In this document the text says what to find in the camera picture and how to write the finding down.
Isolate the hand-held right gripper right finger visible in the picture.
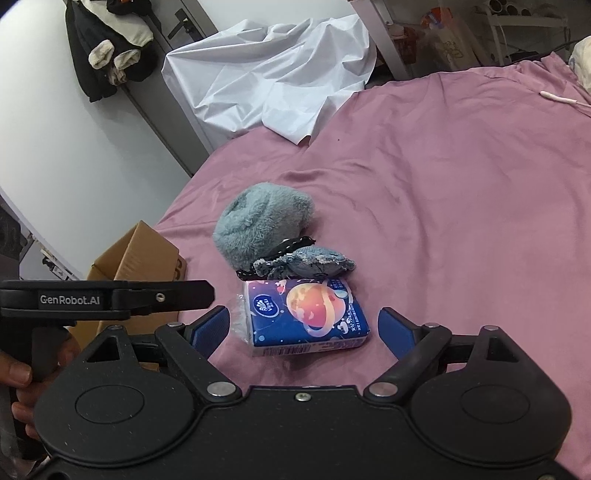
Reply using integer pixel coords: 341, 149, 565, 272
364, 308, 525, 398

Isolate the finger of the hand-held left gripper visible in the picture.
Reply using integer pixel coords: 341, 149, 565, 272
127, 280, 216, 319

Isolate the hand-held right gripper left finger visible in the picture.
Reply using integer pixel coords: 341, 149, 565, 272
85, 305, 242, 398

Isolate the blue tissue packet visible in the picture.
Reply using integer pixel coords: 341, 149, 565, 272
233, 278, 371, 357

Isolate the person's left hand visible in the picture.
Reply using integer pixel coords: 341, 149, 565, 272
0, 350, 44, 441

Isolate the brown cardboard box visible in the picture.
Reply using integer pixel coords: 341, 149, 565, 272
69, 220, 188, 352

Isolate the grey-blue fuzzy hat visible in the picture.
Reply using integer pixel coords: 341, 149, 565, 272
212, 182, 316, 271

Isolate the frayed denim pouch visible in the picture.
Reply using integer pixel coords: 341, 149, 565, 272
252, 247, 357, 280

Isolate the pink bed sheet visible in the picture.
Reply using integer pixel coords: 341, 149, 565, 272
152, 52, 591, 480

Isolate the grey door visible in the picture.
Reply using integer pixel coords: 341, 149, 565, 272
117, 0, 220, 177

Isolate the black jacket with cream lining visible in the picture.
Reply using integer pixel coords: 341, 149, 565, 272
65, 0, 160, 103

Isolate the white plastic sheet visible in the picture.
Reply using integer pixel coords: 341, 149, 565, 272
161, 14, 377, 145

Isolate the white table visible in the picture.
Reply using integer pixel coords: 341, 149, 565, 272
347, 0, 419, 80

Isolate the white metal rack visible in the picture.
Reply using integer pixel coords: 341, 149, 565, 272
480, 0, 575, 66

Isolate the black braided strap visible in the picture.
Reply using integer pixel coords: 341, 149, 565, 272
236, 236, 315, 280

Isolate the black door handle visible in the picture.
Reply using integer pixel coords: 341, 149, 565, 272
167, 10, 191, 38

